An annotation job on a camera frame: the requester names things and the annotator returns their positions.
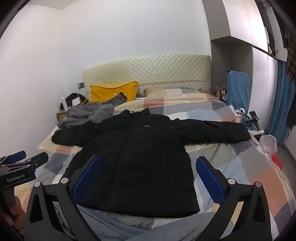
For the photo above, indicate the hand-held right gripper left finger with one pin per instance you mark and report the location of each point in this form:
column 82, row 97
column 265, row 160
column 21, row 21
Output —
column 85, row 180

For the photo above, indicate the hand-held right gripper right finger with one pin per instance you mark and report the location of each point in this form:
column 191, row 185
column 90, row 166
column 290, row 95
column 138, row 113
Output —
column 210, row 180

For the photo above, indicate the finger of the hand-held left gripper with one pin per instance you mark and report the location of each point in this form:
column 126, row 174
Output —
column 38, row 158
column 16, row 155

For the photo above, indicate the black puffer jacket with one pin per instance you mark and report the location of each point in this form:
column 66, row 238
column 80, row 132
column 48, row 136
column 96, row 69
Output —
column 143, row 162

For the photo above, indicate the person's left hand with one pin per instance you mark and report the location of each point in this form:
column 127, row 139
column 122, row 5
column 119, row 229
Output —
column 18, row 213

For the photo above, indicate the beige printed bed sheet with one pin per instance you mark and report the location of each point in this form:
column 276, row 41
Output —
column 46, row 142

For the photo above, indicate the wooden nightstand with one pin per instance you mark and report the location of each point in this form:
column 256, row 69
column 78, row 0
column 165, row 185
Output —
column 61, row 114

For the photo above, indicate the person's legs in jeans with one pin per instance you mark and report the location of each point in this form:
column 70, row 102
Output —
column 175, row 229

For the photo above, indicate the white bottle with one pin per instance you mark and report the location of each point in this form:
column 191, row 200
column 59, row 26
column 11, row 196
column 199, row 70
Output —
column 63, row 102

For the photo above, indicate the white side table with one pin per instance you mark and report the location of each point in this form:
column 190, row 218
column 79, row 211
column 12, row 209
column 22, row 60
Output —
column 257, row 133

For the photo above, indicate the grey fleece garment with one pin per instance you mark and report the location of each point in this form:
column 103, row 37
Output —
column 92, row 113

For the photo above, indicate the clear plastic bag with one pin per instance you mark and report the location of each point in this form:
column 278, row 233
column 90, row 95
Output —
column 268, row 143

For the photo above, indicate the black bag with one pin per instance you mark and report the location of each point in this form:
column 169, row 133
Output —
column 70, row 97

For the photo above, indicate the red plastic item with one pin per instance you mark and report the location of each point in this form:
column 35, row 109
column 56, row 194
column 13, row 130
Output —
column 277, row 161

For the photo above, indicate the checked pastel duvet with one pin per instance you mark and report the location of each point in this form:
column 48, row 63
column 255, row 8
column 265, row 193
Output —
column 208, row 109

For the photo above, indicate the row of small bottles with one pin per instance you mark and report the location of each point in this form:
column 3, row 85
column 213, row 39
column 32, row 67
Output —
column 220, row 91

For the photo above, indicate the yellow pillow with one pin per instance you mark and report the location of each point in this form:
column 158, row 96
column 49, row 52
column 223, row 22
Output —
column 108, row 91

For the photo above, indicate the checked pillow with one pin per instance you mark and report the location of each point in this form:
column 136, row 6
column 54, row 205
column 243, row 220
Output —
column 161, row 91

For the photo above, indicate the blue curtain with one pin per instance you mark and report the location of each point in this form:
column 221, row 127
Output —
column 279, row 104

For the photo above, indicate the grey white wardrobe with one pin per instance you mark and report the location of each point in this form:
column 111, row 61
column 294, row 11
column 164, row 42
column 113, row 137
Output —
column 261, row 81

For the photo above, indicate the cream quilted headboard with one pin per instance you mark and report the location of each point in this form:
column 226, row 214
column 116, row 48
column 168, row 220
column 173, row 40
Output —
column 150, row 69

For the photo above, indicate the dark patterned hanging cloth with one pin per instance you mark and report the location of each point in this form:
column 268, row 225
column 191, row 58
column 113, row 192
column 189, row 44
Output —
column 291, row 69

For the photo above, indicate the black camera device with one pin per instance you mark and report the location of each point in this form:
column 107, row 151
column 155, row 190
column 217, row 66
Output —
column 254, row 117

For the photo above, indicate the wall socket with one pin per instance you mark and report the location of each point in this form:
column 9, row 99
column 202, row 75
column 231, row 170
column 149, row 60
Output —
column 80, row 85

